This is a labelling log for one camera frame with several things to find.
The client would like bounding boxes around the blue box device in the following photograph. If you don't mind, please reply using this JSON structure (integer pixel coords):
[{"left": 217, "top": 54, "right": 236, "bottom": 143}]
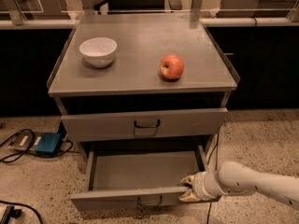
[{"left": 35, "top": 133, "right": 62, "bottom": 156}]

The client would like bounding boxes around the grey top drawer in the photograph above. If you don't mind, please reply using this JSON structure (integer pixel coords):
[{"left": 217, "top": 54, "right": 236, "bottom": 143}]
[{"left": 62, "top": 108, "right": 228, "bottom": 142}]

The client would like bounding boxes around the black cable bottom left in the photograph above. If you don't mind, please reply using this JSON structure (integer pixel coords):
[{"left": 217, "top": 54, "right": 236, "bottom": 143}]
[{"left": 0, "top": 199, "right": 45, "bottom": 224}]

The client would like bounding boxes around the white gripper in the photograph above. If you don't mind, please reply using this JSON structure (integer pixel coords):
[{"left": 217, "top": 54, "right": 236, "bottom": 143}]
[{"left": 178, "top": 172, "right": 222, "bottom": 203}]

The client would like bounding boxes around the white ceramic bowl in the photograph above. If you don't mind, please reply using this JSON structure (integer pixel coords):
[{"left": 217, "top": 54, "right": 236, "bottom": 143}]
[{"left": 79, "top": 37, "right": 118, "bottom": 68}]

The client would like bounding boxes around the black cable left floor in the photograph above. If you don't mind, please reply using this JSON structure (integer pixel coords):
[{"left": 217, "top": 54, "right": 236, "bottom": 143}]
[{"left": 0, "top": 128, "right": 75, "bottom": 164}]

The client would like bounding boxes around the glass partition rail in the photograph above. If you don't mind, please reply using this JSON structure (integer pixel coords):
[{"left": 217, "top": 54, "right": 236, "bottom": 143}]
[{"left": 1, "top": 0, "right": 299, "bottom": 28}]

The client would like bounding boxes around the red apple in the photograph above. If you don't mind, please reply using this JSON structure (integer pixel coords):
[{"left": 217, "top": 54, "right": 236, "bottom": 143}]
[{"left": 159, "top": 54, "right": 184, "bottom": 80}]

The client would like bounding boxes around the silver flat device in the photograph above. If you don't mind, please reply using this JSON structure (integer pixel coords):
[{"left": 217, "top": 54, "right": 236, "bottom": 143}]
[{"left": 8, "top": 132, "right": 42, "bottom": 151}]

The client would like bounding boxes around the black power strip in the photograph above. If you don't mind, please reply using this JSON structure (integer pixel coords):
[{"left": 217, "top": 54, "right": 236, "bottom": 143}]
[{"left": 0, "top": 205, "right": 22, "bottom": 224}]

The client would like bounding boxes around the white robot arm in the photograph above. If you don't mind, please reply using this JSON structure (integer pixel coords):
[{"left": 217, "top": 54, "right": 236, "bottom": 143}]
[{"left": 179, "top": 161, "right": 299, "bottom": 210}]

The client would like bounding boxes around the grey metal drawer cabinet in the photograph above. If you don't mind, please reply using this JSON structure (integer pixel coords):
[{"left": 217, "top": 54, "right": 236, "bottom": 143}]
[{"left": 49, "top": 13, "right": 238, "bottom": 155}]

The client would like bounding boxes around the grey drawer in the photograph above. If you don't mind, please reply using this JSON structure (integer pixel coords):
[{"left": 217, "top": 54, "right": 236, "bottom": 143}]
[
  {"left": 62, "top": 108, "right": 228, "bottom": 142},
  {"left": 71, "top": 145, "right": 208, "bottom": 211}
]

